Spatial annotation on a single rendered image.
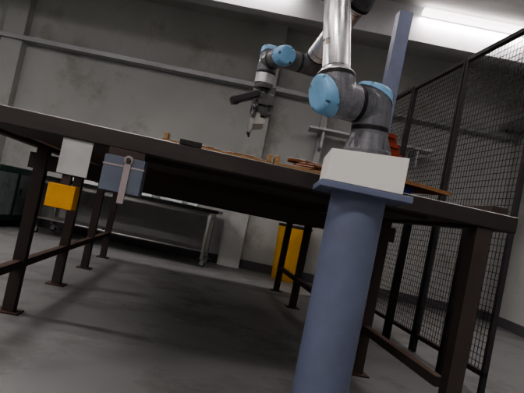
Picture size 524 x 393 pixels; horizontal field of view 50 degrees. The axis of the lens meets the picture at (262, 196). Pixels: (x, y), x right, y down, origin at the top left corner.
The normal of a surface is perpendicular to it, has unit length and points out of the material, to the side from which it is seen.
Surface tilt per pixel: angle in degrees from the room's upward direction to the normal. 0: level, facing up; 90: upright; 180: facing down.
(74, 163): 90
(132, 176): 90
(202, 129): 90
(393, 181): 90
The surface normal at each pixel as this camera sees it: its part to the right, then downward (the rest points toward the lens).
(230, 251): 0.00, -0.04
